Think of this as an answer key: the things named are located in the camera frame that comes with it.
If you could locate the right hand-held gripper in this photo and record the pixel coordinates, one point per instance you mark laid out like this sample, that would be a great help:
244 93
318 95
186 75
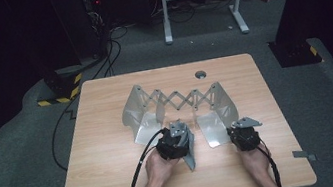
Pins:
245 136

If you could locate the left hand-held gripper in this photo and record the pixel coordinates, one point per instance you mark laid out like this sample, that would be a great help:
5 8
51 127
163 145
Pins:
172 144

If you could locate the grey microfibre cleaning cloth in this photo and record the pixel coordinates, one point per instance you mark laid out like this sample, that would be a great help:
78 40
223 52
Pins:
192 160

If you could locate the silver metal expandable bookend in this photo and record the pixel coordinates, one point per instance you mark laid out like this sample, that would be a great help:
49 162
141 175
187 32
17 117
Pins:
213 126

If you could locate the person's right hand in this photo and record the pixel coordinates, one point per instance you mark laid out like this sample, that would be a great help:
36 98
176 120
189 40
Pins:
257 161

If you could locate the person's left hand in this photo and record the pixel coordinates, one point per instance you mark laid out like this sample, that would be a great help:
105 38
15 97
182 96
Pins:
160 172

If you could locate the grey floor tape strip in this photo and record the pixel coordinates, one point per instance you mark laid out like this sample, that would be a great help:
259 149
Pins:
302 154

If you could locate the round metal table grommet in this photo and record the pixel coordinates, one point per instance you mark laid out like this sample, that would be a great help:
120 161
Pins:
200 74

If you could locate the black base with yellow stripes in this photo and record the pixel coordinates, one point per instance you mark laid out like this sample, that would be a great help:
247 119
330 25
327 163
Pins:
293 53
65 85

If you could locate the dark equipment rack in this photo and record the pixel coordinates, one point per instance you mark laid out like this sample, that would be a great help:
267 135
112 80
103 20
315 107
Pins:
94 10

